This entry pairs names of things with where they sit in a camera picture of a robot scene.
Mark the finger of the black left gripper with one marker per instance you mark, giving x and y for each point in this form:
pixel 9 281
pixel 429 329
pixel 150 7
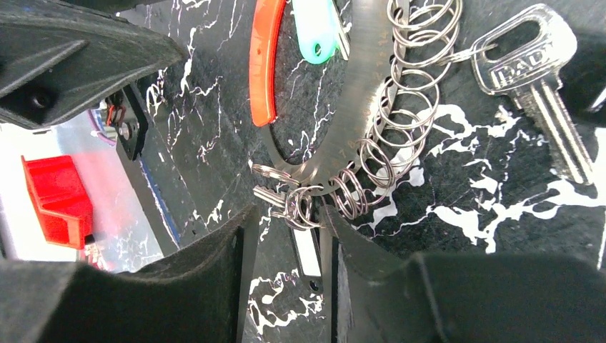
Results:
pixel 60 58

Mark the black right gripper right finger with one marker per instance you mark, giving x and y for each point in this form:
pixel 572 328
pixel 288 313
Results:
pixel 456 297

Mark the red plastic bin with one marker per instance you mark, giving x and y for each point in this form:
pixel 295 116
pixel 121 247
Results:
pixel 60 200

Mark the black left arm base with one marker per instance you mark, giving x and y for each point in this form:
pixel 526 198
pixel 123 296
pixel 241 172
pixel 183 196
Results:
pixel 122 119

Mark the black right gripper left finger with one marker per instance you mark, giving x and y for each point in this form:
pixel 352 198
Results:
pixel 198 294

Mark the key with black tag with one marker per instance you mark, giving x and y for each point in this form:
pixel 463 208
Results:
pixel 307 254

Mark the plain silver key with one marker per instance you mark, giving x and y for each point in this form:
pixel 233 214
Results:
pixel 530 76

